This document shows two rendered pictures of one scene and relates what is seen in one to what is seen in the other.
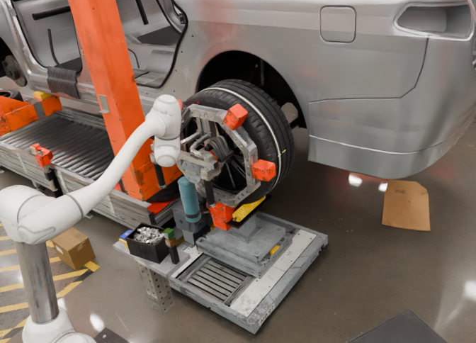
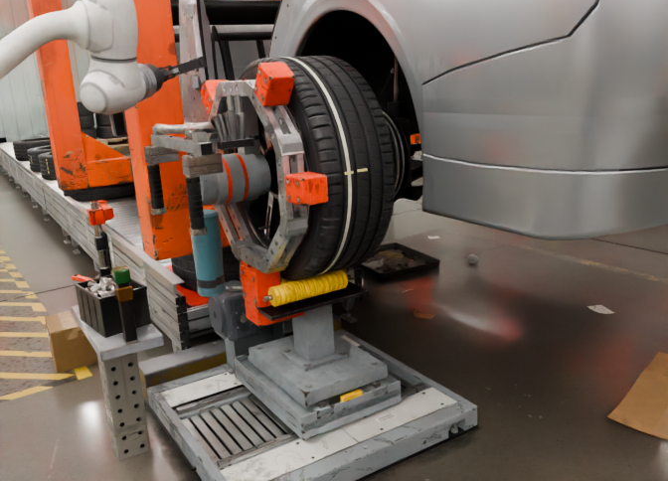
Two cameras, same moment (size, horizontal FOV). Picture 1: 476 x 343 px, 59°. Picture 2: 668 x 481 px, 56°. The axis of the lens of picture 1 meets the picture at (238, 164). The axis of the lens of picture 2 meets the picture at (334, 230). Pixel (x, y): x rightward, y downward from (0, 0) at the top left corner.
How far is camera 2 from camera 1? 106 cm
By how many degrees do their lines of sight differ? 23
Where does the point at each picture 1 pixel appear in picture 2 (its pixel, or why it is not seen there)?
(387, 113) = (546, 76)
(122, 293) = (90, 415)
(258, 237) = (331, 367)
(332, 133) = (457, 143)
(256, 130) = (306, 113)
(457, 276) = not seen: outside the picture
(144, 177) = (166, 218)
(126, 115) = (148, 102)
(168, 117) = (97, 9)
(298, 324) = not seen: outside the picture
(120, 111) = not seen: hidden behind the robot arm
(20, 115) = (108, 168)
